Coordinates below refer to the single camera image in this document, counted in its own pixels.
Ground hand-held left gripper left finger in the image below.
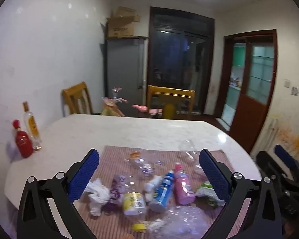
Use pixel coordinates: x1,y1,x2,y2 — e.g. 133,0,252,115
17,149,107,239

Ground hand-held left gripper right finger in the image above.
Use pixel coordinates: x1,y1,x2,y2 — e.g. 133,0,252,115
199,149,282,239

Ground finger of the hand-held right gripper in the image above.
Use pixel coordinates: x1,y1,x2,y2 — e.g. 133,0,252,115
275,144,299,181
256,151,287,182

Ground green snack wrapper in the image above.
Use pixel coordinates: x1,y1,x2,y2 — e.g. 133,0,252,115
195,181,226,208

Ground white tissue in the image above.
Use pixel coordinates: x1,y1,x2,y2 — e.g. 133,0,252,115
85,178,111,216

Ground pink plastic bottle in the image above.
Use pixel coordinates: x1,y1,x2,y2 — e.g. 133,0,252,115
174,163,196,205

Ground purple label crushed bottle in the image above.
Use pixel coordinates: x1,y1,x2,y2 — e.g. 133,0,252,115
107,174,135,210

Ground clear plastic bottle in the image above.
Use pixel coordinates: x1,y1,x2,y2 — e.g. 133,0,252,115
180,139,205,175

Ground yellow label plastic bottle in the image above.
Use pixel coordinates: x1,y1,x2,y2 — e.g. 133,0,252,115
122,192,147,217

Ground blue label plastic bottle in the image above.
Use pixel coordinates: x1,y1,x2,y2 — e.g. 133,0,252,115
148,170,175,213

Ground clear pastry snack bag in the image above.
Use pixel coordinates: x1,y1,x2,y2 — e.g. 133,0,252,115
132,205,210,239

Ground small crushed clear bottle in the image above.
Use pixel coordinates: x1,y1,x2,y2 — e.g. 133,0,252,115
130,156,162,178

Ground small white plastic bottle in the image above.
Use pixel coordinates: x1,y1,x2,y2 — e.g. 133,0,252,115
143,175,162,201

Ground striped cloth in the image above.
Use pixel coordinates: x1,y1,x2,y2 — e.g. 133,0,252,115
73,145,252,239

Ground brown glass panel door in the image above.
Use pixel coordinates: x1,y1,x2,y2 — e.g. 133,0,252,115
230,35,277,155

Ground red ceramic bottle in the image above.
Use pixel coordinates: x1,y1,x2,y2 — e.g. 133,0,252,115
12,119,34,158

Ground yellow plastic bag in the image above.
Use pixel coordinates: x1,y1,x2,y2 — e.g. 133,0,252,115
101,102,126,117

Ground clear liquor bottle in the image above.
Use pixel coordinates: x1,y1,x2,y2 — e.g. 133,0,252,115
22,101,43,150

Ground kitchen counter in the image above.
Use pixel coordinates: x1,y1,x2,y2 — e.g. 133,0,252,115
228,78,242,106

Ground pink children's bike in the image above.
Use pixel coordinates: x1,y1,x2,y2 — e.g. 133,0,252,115
102,87,163,117

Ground wooden chair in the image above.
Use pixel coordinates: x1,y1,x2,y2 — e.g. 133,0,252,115
62,82,94,117
147,85,196,120

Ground grey refrigerator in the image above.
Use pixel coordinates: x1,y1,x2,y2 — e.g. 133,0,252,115
105,36,150,116

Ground dark glass sliding door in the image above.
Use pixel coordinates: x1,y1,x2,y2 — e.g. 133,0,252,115
148,6,216,116

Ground large open cardboard box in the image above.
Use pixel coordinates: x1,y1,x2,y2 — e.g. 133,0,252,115
106,15,142,38

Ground flat cardboard box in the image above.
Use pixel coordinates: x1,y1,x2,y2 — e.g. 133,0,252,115
112,6,137,18

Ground green kitchen wall cabinet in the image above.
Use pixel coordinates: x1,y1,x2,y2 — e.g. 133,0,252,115
231,43,247,67

